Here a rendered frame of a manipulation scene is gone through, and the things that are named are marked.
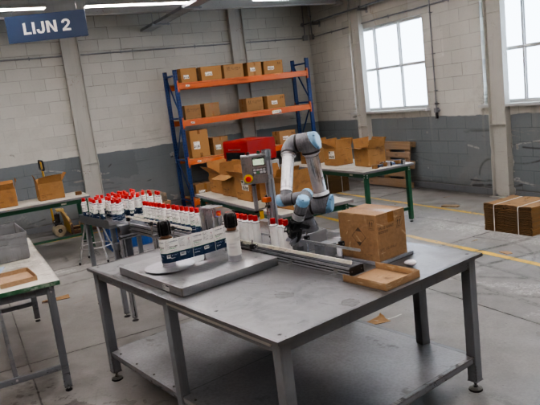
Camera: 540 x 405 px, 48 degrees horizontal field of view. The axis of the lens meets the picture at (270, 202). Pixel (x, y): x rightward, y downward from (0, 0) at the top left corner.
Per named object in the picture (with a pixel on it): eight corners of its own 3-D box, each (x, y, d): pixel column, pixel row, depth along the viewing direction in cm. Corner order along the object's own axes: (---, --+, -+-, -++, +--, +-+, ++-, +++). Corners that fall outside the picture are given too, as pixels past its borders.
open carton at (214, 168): (202, 193, 734) (198, 162, 728) (235, 186, 755) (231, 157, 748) (215, 195, 700) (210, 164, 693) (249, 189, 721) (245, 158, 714)
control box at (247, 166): (243, 183, 402) (239, 155, 399) (268, 180, 403) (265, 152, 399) (243, 186, 392) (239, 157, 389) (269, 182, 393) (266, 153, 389)
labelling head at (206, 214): (202, 243, 420) (198, 207, 416) (218, 239, 428) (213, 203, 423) (214, 246, 409) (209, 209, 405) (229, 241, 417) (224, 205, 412)
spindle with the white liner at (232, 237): (225, 260, 369) (218, 213, 364) (237, 256, 374) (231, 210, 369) (234, 262, 362) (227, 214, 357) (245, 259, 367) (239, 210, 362)
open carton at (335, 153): (317, 165, 863) (314, 140, 856) (341, 161, 880) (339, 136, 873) (331, 167, 828) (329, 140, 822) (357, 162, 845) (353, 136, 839)
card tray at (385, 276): (343, 281, 317) (342, 274, 317) (376, 268, 333) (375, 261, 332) (386, 291, 294) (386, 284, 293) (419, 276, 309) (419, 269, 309)
